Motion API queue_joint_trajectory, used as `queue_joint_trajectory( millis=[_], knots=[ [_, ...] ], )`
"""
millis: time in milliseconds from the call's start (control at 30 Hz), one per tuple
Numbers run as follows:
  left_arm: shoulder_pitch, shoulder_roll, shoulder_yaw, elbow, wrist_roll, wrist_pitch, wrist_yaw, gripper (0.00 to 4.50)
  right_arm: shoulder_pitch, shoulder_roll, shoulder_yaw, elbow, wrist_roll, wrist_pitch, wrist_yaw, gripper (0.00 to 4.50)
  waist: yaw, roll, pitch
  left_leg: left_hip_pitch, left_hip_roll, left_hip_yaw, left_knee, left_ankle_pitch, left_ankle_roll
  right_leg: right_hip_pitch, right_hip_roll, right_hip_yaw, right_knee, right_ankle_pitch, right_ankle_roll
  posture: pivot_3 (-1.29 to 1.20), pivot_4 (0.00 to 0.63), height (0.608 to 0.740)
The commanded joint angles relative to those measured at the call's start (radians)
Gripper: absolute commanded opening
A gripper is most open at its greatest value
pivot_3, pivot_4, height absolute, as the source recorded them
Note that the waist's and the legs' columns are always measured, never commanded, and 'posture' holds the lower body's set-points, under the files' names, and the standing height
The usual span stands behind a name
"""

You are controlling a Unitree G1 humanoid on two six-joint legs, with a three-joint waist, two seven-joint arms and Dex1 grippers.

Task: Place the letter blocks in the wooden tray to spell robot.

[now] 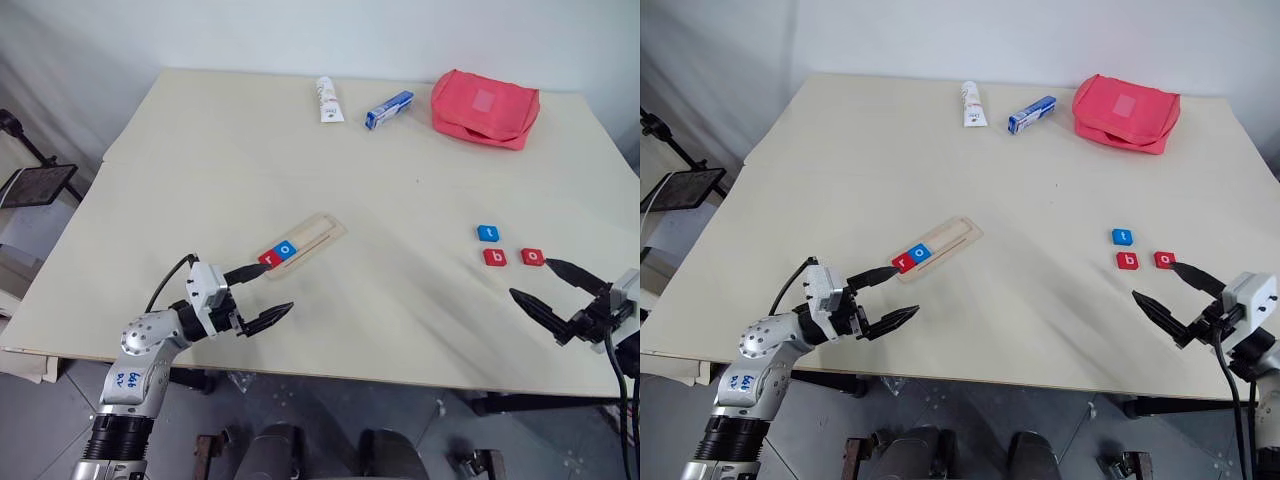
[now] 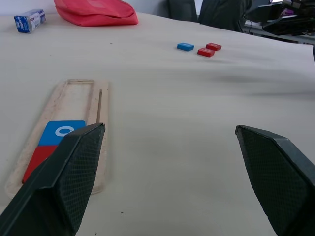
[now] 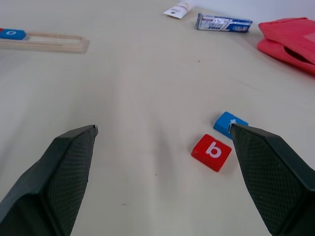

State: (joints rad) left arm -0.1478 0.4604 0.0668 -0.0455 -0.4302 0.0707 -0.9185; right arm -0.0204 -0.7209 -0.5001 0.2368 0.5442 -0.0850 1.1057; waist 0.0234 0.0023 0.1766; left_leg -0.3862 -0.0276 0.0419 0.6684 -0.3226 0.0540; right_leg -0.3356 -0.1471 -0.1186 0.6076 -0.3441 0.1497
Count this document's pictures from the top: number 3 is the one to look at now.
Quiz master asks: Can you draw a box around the blue toothpaste box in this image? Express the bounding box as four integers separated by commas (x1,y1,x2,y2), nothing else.
195,13,253,34

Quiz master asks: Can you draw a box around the red fabric pouch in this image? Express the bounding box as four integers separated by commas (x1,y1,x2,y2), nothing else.
257,17,315,77

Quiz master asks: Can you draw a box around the wooden letter tile tray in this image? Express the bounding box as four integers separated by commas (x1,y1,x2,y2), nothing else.
0,31,89,54

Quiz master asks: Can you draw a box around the white cream tube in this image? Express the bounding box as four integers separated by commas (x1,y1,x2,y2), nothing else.
162,0,196,20

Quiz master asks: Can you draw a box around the blue letter tile o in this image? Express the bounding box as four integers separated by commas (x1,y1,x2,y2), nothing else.
0,29,27,40

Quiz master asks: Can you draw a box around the red letter tile b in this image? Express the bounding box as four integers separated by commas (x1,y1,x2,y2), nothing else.
191,134,232,173

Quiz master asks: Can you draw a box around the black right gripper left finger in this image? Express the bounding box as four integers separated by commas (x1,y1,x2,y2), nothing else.
0,124,99,236

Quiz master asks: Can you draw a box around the blue letter tile t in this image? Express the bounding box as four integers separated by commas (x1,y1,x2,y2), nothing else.
213,111,249,140

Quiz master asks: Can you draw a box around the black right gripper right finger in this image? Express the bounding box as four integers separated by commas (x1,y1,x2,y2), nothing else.
228,122,315,236

